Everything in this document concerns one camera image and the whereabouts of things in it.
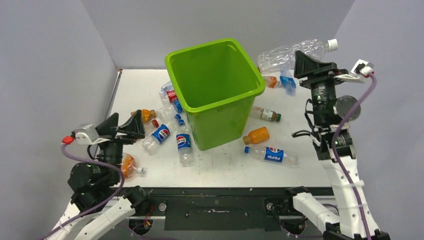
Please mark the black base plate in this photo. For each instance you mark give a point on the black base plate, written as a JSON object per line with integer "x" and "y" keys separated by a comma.
{"x": 218, "y": 209}

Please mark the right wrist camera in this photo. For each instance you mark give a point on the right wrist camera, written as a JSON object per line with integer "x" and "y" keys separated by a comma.
{"x": 362, "y": 68}

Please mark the orange label bottle back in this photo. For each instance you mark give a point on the orange label bottle back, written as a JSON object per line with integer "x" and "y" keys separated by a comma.
{"x": 272, "y": 82}

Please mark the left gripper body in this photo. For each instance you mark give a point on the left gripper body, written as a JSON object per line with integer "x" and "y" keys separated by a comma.
{"x": 119, "y": 140}

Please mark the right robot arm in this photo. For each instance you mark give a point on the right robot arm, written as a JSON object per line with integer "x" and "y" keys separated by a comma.
{"x": 336, "y": 97}

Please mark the Pepsi bottle tilted left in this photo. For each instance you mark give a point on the Pepsi bottle tilted left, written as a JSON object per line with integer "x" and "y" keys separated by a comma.
{"x": 153, "y": 141}

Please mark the crushed orange bottle front left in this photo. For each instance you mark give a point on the crushed orange bottle front left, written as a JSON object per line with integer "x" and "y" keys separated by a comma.
{"x": 130, "y": 167}

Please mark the large clear white-cap bottle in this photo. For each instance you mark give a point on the large clear white-cap bottle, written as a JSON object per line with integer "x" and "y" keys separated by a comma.
{"x": 283, "y": 57}

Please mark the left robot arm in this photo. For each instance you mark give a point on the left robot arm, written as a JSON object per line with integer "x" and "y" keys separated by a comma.
{"x": 99, "y": 201}

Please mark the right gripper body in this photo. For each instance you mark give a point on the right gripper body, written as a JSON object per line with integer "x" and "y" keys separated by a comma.
{"x": 322, "y": 81}

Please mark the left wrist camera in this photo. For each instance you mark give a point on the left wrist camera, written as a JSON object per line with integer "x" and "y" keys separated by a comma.
{"x": 86, "y": 134}

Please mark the clear bottle blue label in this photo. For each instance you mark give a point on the clear bottle blue label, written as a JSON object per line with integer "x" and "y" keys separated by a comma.
{"x": 169, "y": 111}

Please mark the red label bottle left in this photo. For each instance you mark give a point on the red label bottle left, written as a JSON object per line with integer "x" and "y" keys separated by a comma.
{"x": 167, "y": 93}

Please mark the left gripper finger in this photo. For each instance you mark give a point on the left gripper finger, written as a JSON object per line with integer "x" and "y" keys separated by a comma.
{"x": 133, "y": 128}
{"x": 108, "y": 128}

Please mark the clear bottle red cap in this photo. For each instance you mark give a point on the clear bottle red cap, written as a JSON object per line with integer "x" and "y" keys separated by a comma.
{"x": 150, "y": 126}

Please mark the small orange juice bottle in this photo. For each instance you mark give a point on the small orange juice bottle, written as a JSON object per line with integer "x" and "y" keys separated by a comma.
{"x": 256, "y": 136}

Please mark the blue crushed bottle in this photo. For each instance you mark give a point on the blue crushed bottle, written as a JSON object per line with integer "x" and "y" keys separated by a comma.
{"x": 288, "y": 82}

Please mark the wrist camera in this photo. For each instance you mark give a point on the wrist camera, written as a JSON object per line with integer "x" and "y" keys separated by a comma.
{"x": 86, "y": 134}
{"x": 362, "y": 68}

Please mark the green plastic bin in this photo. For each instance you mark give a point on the green plastic bin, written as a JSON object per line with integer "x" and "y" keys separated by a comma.
{"x": 216, "y": 84}

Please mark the brown coffee bottle green cap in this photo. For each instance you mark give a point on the brown coffee bottle green cap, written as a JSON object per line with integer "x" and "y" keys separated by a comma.
{"x": 265, "y": 114}

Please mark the Pepsi bottle upright centre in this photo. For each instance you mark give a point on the Pepsi bottle upright centre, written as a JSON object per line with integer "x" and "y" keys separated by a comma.
{"x": 183, "y": 142}

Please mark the Pepsi bottle right side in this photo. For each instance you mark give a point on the Pepsi bottle right side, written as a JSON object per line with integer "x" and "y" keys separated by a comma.
{"x": 272, "y": 155}

